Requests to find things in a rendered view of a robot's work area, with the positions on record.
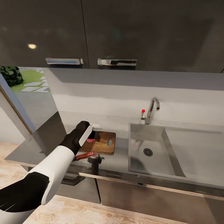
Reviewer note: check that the cutting board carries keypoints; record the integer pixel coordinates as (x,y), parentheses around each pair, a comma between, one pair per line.
(100,145)

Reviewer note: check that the drop in sink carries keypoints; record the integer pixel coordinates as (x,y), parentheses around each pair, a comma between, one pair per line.
(180,153)

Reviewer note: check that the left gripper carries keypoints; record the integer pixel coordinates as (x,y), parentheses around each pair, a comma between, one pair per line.
(94,135)

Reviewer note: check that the dishwasher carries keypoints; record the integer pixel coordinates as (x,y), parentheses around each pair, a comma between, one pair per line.
(77,187)

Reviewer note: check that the parer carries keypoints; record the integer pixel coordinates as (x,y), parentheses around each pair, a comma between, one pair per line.
(83,155)

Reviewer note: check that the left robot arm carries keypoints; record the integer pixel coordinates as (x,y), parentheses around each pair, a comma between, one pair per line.
(19,200)

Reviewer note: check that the fixed window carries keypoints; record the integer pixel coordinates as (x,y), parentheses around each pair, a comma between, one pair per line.
(27,91)

